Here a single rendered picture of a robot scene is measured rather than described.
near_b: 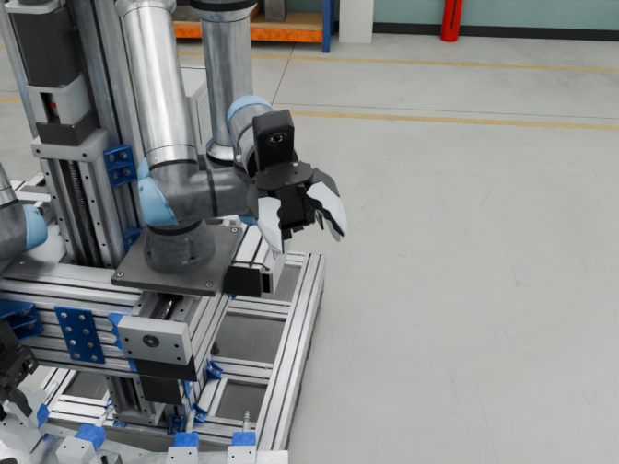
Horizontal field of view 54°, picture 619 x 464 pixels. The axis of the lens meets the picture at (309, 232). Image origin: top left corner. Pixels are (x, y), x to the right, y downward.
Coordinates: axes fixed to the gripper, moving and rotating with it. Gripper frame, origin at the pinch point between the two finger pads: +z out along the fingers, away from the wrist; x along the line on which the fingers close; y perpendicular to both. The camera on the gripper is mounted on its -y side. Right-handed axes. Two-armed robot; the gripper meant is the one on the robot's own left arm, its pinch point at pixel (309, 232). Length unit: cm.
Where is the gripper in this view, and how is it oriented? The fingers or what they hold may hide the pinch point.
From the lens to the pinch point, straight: 65.6
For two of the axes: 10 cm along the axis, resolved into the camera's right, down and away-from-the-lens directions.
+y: 1.3, 7.8, 6.1
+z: 2.8, 5.7, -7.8
